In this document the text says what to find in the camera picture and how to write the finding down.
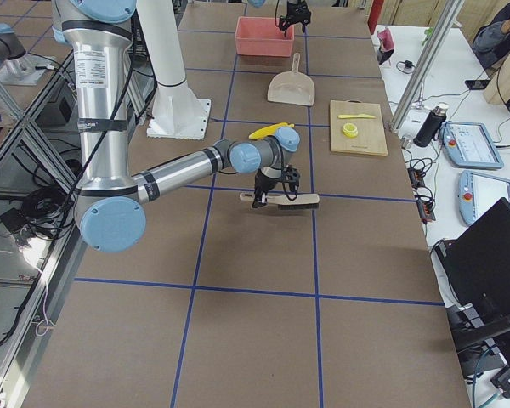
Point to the aluminium frame post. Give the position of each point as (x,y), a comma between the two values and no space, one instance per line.
(428,55)

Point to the yellow plastic knife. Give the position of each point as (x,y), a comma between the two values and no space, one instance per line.
(356,116)

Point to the teach pendant tablet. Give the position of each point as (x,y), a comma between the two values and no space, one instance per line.
(478,192)
(469,145)

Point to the lower teach pendant tablet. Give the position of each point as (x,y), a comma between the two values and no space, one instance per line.
(478,192)

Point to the wooden cutting board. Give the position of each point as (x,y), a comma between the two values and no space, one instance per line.
(371,139)

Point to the yellow lemon slice toy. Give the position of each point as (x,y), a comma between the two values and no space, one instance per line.
(350,130)

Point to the beige plastic dustpan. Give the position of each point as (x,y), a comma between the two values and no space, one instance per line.
(292,87)

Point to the pink plastic bin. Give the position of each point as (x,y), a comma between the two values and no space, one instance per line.
(259,36)

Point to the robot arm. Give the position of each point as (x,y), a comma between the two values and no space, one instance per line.
(109,199)
(289,3)

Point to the black water bottle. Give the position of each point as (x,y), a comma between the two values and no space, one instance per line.
(436,117)

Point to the black monitor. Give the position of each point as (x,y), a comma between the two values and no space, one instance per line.
(477,265)

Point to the black power strip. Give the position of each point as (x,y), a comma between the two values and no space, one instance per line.
(423,196)

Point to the yellow toy corn cob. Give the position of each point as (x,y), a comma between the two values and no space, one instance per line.
(269,130)

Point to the beige hand brush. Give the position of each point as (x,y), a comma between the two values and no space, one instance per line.
(303,201)

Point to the pink cloth on stand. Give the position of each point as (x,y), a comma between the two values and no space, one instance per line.
(386,45)

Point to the person in background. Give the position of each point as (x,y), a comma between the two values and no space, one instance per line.
(492,41)

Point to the upper teach pendant tablet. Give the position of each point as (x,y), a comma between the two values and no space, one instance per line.
(469,145)

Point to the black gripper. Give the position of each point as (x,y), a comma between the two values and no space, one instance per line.
(292,9)
(263,183)

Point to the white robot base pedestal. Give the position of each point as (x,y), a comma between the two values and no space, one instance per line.
(176,111)

